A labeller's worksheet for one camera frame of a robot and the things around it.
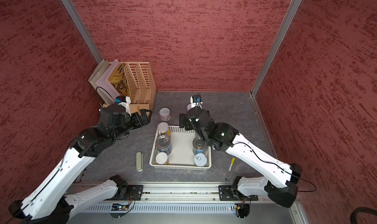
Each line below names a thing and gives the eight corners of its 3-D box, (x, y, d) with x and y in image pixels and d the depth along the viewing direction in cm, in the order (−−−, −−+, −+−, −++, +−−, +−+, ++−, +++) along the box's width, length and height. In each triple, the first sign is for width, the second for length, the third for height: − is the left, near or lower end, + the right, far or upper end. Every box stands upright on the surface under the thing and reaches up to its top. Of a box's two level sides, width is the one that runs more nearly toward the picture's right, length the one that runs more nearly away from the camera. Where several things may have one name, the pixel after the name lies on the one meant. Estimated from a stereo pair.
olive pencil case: (138, 172, 82) (136, 170, 80) (138, 154, 89) (136, 152, 86) (143, 170, 83) (141, 168, 80) (142, 153, 89) (141, 151, 87)
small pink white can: (159, 121, 105) (158, 116, 100) (161, 112, 110) (159, 107, 105) (170, 121, 105) (169, 116, 100) (171, 112, 110) (170, 107, 105)
